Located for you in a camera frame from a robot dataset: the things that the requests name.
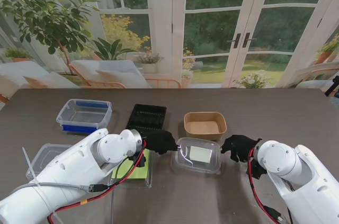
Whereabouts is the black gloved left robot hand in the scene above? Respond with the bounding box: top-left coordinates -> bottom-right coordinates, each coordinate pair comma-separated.
145,130 -> 179,155

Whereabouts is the clear container with blue clips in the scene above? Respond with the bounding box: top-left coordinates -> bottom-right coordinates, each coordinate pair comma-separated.
56,98 -> 112,136

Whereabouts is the black plastic ridged tray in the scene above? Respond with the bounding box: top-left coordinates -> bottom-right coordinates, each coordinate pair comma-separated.
125,103 -> 167,138

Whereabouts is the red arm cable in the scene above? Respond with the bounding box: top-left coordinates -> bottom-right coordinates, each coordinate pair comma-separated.
247,146 -> 279,221
47,139 -> 148,224

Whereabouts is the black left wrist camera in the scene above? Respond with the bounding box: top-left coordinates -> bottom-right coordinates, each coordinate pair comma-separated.
129,154 -> 147,168

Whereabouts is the clear lid with blue label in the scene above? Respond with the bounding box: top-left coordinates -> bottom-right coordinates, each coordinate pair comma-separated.
25,143 -> 74,181

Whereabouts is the clear lid with green paper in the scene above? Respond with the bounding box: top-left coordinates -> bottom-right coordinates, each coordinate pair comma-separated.
109,149 -> 154,189

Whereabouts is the grey left arm cable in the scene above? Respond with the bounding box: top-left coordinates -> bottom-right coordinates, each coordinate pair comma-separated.
12,181 -> 116,224

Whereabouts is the printed garden door backdrop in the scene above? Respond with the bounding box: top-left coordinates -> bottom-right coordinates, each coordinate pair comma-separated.
0,0 -> 339,90

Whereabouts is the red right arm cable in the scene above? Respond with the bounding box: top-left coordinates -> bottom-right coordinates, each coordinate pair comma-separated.
247,146 -> 279,221

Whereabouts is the black tripod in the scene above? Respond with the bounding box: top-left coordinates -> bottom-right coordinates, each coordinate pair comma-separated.
324,75 -> 339,98

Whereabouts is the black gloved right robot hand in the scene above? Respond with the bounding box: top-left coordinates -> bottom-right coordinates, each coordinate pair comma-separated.
220,135 -> 263,163

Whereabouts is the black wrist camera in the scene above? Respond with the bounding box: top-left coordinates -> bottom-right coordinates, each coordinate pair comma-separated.
129,154 -> 147,168
245,158 -> 267,180

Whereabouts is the white zip tie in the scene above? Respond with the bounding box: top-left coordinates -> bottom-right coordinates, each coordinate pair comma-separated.
22,146 -> 65,224

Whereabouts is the red left arm cable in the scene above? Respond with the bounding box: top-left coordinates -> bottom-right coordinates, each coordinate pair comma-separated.
47,139 -> 148,224

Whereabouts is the tan kraft paper bowl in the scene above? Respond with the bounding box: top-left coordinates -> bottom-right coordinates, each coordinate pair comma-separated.
183,112 -> 228,141

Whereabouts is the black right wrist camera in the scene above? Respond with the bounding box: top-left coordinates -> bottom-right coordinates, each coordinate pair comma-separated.
245,158 -> 267,180

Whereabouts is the clear lid with white label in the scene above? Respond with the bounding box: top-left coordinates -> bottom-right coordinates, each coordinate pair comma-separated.
171,136 -> 223,175

